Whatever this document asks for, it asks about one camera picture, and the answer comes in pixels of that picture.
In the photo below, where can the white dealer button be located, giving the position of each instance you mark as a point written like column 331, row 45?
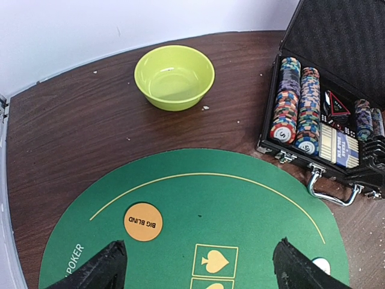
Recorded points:
column 323, row 264

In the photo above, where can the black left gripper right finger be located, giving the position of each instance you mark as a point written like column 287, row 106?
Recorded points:
column 294, row 270

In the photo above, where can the lime green bowl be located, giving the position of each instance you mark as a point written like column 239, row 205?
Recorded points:
column 174, row 77

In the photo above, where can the orange big blind button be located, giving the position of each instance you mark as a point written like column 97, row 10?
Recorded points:
column 143, row 222

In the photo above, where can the black poker chip case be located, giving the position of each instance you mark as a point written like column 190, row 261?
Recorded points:
column 344, row 41

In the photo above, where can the poker chip row far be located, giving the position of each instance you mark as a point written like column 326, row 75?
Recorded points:
column 285, row 110

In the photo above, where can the green round poker mat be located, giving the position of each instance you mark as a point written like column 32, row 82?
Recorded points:
column 223, row 215

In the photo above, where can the blue boxed card deck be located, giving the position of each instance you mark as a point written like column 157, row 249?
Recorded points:
column 338, row 148

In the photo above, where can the poker chip row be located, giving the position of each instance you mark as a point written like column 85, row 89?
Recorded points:
column 309, row 112
column 369, row 121
column 285, row 110

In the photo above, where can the black red triangle token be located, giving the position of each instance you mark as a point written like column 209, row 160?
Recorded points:
column 333, row 106

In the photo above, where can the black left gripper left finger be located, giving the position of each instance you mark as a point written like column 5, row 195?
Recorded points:
column 107, row 269

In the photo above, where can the poker chip row right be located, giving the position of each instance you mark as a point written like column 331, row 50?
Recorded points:
column 369, row 121

